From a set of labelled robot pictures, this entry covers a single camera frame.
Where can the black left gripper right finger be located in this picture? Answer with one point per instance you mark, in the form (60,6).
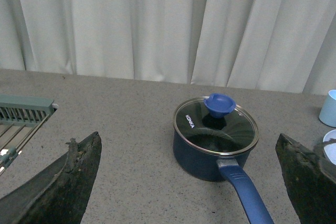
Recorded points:
(309,180)

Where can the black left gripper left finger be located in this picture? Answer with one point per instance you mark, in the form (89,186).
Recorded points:
(60,192)

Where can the glass lid with blue knob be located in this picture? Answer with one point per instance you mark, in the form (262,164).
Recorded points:
(216,124)

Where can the light blue plate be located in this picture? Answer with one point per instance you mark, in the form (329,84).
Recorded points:
(329,146)

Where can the light blue cup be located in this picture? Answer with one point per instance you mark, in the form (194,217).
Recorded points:
(328,112)

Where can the green dish rack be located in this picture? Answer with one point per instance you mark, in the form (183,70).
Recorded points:
(21,118)

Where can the dark blue saucepan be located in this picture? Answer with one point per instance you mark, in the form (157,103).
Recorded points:
(217,168)

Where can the white curtain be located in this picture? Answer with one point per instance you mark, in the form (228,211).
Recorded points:
(277,45)

